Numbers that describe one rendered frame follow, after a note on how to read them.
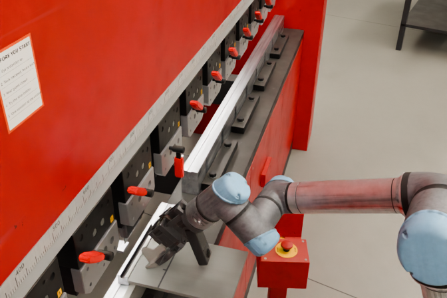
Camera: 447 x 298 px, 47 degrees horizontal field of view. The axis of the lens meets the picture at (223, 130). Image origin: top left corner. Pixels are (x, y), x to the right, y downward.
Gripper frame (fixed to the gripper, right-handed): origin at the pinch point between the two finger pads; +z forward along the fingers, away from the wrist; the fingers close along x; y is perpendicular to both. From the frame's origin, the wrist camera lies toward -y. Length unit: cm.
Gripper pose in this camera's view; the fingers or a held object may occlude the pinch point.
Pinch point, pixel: (155, 258)
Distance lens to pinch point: 136.1
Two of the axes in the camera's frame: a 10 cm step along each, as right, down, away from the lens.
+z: -6.3, 5.6, 5.4
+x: -2.7, 5.0, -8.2
